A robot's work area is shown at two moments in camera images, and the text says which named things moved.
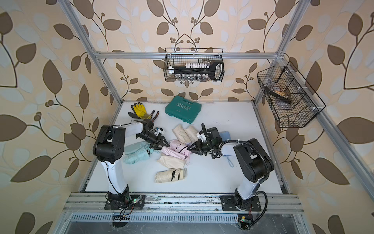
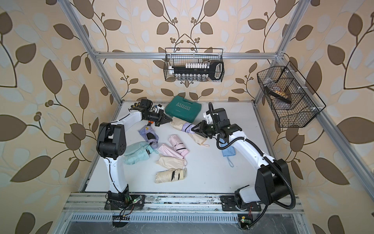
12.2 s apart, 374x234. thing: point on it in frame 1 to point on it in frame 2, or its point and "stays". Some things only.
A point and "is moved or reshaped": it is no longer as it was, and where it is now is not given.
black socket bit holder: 214,70 stays
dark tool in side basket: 279,95 stays
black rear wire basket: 194,65 stays
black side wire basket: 292,103 stays
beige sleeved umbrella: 180,134 to 177,123
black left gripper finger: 163,142 to 163,118
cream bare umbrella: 169,175 stays
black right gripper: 197,143 to 202,124
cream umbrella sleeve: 173,162 stays
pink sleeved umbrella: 180,147 is moved or reshaped
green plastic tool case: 186,110 stays
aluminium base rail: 157,203 stays
